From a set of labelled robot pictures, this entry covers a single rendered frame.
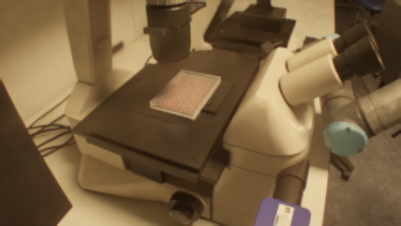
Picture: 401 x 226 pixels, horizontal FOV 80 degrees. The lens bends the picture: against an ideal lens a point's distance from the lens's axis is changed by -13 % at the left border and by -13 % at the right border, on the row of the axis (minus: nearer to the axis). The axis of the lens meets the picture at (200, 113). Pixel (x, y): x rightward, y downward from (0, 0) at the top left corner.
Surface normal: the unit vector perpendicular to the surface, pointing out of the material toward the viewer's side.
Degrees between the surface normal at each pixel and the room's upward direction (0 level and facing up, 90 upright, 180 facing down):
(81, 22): 90
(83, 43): 90
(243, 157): 90
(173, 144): 0
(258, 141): 86
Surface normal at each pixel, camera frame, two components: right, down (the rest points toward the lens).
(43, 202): 0.91, 0.18
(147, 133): -0.02, -0.79
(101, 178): -0.29, -0.10
